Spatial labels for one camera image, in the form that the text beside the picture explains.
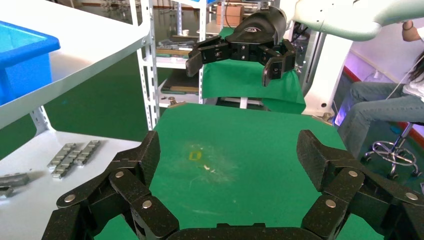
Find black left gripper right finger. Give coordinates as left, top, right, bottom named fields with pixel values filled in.
left=296, top=129, right=424, bottom=240

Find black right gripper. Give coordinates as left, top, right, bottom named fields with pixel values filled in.
left=185, top=6, right=297, bottom=88

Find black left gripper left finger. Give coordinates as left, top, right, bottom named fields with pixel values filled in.
left=41, top=130, right=180, bottom=240

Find cardboard box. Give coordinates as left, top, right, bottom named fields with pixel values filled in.
left=215, top=3, right=245, bottom=28

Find white background storage rack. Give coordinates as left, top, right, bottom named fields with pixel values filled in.
left=155, top=0, right=220, bottom=109

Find chrome swivel stool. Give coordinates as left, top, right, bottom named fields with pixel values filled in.
left=361, top=120, right=424, bottom=181

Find segmented grey metal strip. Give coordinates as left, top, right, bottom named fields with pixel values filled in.
left=51, top=147, right=84, bottom=180
left=73, top=139, right=101, bottom=167
left=47, top=142, right=78, bottom=169

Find metal table clamp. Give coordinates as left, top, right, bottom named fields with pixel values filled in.
left=313, top=111, right=335, bottom=126
left=166, top=96, right=187, bottom=109

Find wooden board on rack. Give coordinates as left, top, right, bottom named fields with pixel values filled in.
left=155, top=47, right=200, bottom=58

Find white robot body column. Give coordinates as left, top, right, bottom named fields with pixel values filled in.
left=302, top=31, right=355, bottom=117

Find seated person in jeans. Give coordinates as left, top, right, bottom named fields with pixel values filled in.
left=337, top=19, right=424, bottom=160

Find flat grey metal bar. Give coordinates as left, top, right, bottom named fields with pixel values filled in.
left=0, top=172, right=31, bottom=188

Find small grey metal piece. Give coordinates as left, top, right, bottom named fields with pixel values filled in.
left=0, top=186, right=15, bottom=200

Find white metal shelf rack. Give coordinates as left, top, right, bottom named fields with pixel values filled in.
left=0, top=0, right=162, bottom=240

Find blue plastic bin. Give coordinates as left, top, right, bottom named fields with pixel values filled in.
left=0, top=20, right=62, bottom=106

